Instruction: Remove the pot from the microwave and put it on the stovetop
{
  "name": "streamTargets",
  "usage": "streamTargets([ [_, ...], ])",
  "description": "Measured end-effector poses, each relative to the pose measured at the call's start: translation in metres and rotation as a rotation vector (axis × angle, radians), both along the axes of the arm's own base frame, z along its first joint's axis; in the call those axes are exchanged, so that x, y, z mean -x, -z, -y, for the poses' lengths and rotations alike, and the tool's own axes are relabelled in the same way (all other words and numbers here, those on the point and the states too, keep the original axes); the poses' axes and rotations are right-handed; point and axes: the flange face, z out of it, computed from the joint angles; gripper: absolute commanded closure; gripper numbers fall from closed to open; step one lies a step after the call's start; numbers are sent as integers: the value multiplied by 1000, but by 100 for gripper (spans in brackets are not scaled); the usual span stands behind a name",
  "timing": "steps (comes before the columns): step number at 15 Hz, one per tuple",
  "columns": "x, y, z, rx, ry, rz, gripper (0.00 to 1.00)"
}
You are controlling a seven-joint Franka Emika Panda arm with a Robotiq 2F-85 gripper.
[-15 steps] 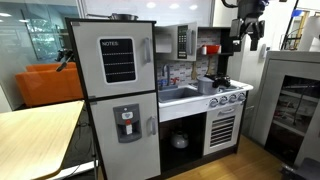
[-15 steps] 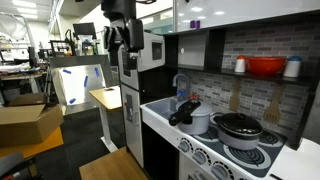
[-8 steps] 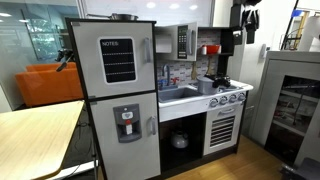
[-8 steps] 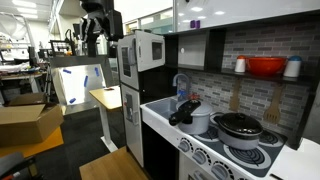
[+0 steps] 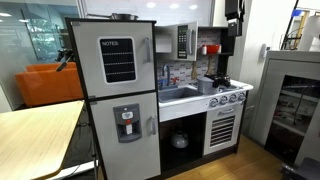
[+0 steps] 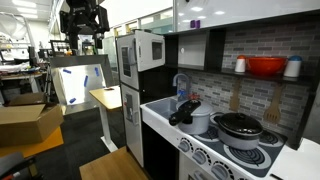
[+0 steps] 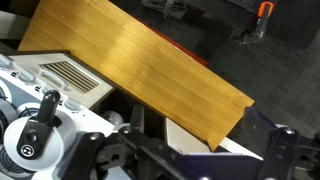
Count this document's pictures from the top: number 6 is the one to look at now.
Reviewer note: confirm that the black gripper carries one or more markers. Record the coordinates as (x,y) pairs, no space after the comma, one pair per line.
(83,11)

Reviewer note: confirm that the brown cardboard box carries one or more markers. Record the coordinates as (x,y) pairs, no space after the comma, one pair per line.
(26,126)

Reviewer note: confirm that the orange floor mat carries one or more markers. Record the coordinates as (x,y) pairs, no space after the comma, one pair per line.
(33,148)

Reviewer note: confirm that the grey fridge door with dispenser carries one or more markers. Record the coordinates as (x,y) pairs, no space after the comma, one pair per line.
(131,140)

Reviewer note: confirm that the white toy microwave door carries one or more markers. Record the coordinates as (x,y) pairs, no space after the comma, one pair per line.
(145,50)

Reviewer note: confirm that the black grey chair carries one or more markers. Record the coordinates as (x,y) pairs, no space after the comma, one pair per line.
(13,163)

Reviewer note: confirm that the white shaker orange cap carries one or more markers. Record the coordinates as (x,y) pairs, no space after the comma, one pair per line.
(240,65)

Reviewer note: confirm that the grey toy sink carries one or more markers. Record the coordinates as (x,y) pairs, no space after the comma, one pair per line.
(158,108)

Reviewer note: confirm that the small purple block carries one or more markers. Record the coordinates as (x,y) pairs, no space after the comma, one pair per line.
(192,24)
(197,24)

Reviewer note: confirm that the wooden spatula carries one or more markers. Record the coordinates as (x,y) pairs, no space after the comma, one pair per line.
(234,103)

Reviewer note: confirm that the wooden slotted turner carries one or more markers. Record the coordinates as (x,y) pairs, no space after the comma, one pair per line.
(273,113)

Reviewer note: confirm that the small dark flat object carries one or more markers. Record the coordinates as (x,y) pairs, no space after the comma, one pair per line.
(109,89)

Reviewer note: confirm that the grey toy faucet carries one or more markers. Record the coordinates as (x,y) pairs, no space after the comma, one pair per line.
(186,83)

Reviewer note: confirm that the blue tape strip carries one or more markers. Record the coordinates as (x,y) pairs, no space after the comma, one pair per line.
(67,71)
(86,81)
(72,100)
(97,72)

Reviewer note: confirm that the grey pot with black lid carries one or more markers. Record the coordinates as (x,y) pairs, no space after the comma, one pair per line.
(238,131)

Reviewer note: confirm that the grey stove knob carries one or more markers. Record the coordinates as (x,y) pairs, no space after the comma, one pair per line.
(220,171)
(199,156)
(184,146)

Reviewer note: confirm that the light wooden desk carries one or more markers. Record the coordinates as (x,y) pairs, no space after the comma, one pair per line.
(106,98)

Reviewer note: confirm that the grey stovetop panel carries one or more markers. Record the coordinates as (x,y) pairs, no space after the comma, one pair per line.
(266,160)

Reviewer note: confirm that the cluttered background desk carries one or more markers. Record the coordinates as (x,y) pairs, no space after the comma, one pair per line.
(16,77)

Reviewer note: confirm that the white glossy board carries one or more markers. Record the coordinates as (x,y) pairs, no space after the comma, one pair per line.
(250,10)

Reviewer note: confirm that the red plastic bowl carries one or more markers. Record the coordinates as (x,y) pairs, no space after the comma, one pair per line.
(266,65)

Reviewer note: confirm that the wooden floor platform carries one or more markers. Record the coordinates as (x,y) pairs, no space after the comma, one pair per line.
(110,166)

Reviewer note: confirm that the black white toy kitchen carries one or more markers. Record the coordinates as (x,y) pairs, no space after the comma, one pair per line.
(266,36)

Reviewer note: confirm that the white shaker blue cap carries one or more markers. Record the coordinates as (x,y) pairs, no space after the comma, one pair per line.
(292,68)

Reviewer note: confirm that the silver metal panel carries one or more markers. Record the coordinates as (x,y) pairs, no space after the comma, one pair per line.
(76,90)

